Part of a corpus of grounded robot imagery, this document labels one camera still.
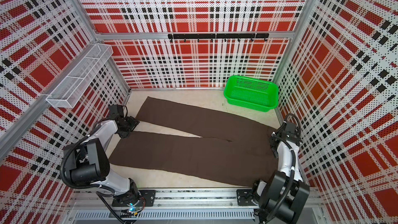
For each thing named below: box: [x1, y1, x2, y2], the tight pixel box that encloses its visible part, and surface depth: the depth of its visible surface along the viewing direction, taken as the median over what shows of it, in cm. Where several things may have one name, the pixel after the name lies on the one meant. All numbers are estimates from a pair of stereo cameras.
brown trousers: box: [108, 96, 279, 187], surface depth 93 cm
